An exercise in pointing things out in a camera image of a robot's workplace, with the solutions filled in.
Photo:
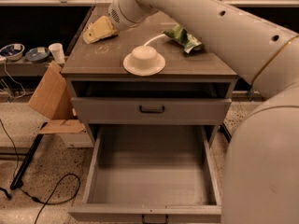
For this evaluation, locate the black left table leg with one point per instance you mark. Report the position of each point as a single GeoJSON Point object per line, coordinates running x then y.
{"type": "Point", "coordinates": [17, 180]}

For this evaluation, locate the grey drawer cabinet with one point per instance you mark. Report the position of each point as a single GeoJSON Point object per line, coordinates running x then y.
{"type": "Point", "coordinates": [142, 77]}

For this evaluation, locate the white upside-down bowl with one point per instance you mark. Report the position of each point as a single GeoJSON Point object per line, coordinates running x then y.
{"type": "Point", "coordinates": [144, 61]}

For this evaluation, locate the brown cardboard box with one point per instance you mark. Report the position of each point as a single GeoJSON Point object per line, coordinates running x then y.
{"type": "Point", "coordinates": [52, 99]}

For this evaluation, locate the green chip bag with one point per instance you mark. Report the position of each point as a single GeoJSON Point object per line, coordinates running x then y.
{"type": "Point", "coordinates": [183, 38]}

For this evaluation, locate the white paper cup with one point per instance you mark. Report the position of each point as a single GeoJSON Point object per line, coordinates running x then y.
{"type": "Point", "coordinates": [56, 49]}

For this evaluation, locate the black table leg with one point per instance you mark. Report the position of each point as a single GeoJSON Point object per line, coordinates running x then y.
{"type": "Point", "coordinates": [17, 180]}
{"type": "Point", "coordinates": [226, 133]}

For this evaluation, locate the open grey middle drawer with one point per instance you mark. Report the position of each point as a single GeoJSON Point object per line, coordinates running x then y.
{"type": "Point", "coordinates": [150, 175]}

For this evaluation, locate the blue bowl right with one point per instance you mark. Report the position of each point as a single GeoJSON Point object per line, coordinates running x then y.
{"type": "Point", "coordinates": [37, 55]}

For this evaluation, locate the black right table leg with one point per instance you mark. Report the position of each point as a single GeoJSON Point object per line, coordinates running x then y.
{"type": "Point", "coordinates": [226, 133]}

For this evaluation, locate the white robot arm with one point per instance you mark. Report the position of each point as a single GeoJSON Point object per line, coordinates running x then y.
{"type": "Point", "coordinates": [261, 174]}

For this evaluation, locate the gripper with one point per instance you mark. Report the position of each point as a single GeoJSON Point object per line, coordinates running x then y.
{"type": "Point", "coordinates": [117, 16]}

